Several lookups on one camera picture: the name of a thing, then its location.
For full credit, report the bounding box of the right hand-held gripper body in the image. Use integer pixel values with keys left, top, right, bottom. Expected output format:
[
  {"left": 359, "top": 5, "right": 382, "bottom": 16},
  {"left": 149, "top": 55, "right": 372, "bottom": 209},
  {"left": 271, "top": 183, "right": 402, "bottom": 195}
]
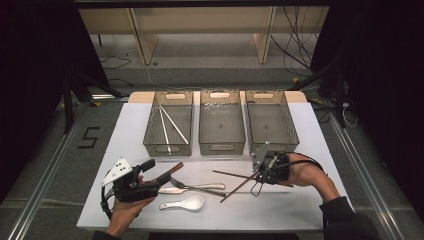
[{"left": 251, "top": 141, "right": 291, "bottom": 186}]

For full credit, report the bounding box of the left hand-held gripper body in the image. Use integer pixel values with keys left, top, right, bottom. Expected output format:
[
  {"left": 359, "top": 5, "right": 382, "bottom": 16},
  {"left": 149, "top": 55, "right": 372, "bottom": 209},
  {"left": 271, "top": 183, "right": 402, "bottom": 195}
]
[{"left": 101, "top": 157, "right": 161, "bottom": 204}]

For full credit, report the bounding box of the metal fork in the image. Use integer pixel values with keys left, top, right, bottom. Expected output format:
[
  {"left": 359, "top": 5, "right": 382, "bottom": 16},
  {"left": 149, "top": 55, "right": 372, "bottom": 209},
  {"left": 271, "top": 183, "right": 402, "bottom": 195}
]
[{"left": 169, "top": 177, "right": 228, "bottom": 198}]

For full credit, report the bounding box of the red-brown spoon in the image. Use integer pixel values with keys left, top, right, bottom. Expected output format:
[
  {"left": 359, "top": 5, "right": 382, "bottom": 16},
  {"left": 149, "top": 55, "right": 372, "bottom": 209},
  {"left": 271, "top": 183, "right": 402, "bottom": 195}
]
[{"left": 155, "top": 162, "right": 185, "bottom": 183}]

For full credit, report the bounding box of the white ceramic spoon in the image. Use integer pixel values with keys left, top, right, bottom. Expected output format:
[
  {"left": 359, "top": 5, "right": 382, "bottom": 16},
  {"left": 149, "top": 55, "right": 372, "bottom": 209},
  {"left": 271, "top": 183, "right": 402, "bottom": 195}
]
[{"left": 158, "top": 194, "right": 206, "bottom": 212}]

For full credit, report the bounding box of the white chopstick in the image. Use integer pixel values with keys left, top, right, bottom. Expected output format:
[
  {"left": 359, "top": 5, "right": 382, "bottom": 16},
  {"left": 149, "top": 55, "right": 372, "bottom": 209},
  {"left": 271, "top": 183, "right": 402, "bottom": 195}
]
[
  {"left": 158, "top": 105, "right": 172, "bottom": 156},
  {"left": 159, "top": 104, "right": 190, "bottom": 145}
]

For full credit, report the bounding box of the transparent grey plastic bin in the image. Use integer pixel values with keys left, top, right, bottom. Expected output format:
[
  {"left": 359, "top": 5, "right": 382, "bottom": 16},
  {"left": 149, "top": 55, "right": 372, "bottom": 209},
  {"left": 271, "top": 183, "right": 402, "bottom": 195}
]
[
  {"left": 142, "top": 90, "right": 195, "bottom": 158},
  {"left": 198, "top": 89, "right": 247, "bottom": 156},
  {"left": 244, "top": 89, "right": 300, "bottom": 157}
]

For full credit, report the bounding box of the person's left hand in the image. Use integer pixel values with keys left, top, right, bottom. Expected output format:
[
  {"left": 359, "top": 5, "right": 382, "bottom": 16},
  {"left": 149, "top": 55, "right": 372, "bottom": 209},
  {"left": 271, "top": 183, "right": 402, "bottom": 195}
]
[{"left": 106, "top": 197, "right": 155, "bottom": 236}]

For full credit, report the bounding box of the person's right hand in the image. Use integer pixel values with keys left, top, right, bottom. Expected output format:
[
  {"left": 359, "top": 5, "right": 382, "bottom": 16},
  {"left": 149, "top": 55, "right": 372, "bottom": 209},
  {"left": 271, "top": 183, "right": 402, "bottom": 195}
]
[{"left": 287, "top": 153, "right": 326, "bottom": 188}]

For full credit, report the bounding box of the white table cover sheet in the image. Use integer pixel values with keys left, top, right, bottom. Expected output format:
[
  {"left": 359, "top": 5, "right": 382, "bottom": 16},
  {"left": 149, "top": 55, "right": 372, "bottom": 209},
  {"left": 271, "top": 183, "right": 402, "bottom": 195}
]
[{"left": 76, "top": 101, "right": 363, "bottom": 233}]

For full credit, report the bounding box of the metal knife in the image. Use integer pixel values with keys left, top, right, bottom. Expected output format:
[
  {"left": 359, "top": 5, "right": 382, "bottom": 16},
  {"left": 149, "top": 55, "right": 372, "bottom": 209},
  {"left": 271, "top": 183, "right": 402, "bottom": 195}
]
[{"left": 158, "top": 182, "right": 227, "bottom": 195}]

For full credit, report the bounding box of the black metal stand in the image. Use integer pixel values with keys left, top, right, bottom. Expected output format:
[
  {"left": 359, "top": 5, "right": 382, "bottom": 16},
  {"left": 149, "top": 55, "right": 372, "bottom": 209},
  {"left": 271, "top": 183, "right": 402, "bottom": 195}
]
[
  {"left": 288, "top": 59, "right": 348, "bottom": 129},
  {"left": 61, "top": 71, "right": 124, "bottom": 134}
]

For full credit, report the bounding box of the dark curtain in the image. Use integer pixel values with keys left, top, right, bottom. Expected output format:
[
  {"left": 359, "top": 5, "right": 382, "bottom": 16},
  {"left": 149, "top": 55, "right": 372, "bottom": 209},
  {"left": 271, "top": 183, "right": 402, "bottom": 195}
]
[
  {"left": 0, "top": 0, "right": 111, "bottom": 204},
  {"left": 309, "top": 0, "right": 424, "bottom": 221}
]

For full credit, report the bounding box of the beige wooden desk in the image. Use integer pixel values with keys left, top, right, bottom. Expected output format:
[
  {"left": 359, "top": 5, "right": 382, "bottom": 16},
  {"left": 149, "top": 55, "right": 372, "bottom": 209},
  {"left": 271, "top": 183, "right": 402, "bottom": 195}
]
[{"left": 79, "top": 6, "right": 331, "bottom": 66}]

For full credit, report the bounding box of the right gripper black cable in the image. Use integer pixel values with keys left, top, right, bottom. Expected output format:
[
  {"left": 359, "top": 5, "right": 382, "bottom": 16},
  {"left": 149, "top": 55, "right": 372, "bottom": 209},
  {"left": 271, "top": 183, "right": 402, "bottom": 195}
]
[{"left": 276, "top": 152, "right": 326, "bottom": 173}]

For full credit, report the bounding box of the aluminium floor rail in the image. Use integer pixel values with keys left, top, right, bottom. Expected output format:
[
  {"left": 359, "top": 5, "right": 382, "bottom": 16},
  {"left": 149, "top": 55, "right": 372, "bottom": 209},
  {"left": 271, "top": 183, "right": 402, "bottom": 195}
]
[
  {"left": 328, "top": 113, "right": 406, "bottom": 240},
  {"left": 6, "top": 99, "right": 91, "bottom": 240}
]

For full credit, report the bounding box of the white floor cable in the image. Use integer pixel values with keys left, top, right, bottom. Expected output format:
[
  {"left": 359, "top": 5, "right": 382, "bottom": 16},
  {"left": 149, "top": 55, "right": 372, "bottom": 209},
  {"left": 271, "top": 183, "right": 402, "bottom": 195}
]
[{"left": 143, "top": 64, "right": 201, "bottom": 92}]

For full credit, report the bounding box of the white plug with cable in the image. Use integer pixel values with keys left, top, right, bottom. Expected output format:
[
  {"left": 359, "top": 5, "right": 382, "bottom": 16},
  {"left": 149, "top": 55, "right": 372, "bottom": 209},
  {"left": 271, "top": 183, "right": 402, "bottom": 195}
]
[{"left": 341, "top": 101, "right": 358, "bottom": 128}]

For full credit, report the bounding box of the black floor cable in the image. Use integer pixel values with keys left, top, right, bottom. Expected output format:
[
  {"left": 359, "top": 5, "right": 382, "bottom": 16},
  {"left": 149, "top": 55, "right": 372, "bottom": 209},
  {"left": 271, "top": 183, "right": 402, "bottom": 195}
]
[{"left": 100, "top": 54, "right": 134, "bottom": 88}]

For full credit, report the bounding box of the hanging black cable bundle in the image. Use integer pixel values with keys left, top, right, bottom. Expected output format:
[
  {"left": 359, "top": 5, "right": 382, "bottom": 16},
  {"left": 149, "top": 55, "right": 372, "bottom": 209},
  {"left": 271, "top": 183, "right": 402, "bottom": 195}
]
[{"left": 269, "top": 6, "right": 321, "bottom": 78}]

